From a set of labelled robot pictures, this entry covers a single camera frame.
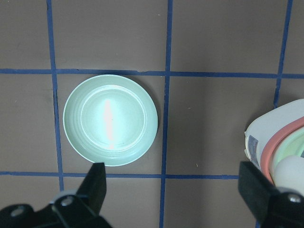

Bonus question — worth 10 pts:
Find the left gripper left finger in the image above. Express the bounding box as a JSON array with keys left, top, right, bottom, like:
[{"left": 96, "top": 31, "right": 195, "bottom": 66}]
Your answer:
[{"left": 0, "top": 163, "right": 111, "bottom": 228}]

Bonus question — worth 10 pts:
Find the white rice cooker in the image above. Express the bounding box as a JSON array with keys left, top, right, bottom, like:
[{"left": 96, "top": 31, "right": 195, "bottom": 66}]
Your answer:
[{"left": 245, "top": 99, "right": 304, "bottom": 183}]

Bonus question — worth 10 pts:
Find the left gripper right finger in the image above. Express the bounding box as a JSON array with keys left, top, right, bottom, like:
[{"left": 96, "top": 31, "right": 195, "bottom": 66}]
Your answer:
[{"left": 238, "top": 161, "right": 304, "bottom": 228}]

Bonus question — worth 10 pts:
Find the left green plate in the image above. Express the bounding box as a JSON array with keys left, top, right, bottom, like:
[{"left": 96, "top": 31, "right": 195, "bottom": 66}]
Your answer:
[{"left": 62, "top": 75, "right": 158, "bottom": 167}]

